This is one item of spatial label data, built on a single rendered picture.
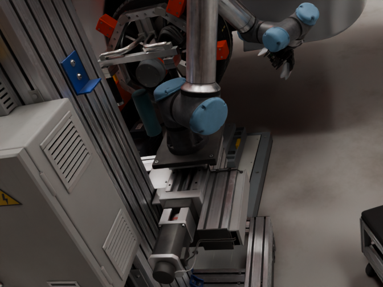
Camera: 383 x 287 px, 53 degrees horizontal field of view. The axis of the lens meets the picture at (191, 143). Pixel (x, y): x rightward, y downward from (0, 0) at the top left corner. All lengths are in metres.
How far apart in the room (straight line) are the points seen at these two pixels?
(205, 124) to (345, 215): 1.18
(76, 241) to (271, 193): 1.55
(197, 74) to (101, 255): 0.53
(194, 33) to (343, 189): 1.42
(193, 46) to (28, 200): 0.57
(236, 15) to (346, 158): 1.37
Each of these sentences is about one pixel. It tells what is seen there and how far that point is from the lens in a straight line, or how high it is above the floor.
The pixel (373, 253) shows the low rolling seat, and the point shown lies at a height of 0.15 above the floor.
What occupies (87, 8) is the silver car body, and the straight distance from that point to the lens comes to 2.38.
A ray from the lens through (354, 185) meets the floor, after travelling 2.25.
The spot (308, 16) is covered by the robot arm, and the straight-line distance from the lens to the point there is 1.33.
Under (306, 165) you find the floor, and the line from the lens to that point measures 2.39.
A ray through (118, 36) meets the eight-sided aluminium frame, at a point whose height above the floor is 1.02.
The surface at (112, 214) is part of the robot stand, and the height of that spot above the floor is 0.93.
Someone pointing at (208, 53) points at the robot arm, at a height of 1.15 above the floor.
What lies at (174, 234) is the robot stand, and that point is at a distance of 1.09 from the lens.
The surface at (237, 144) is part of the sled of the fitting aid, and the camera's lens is 2.37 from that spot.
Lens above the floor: 1.52
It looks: 32 degrees down
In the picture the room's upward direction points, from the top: 19 degrees counter-clockwise
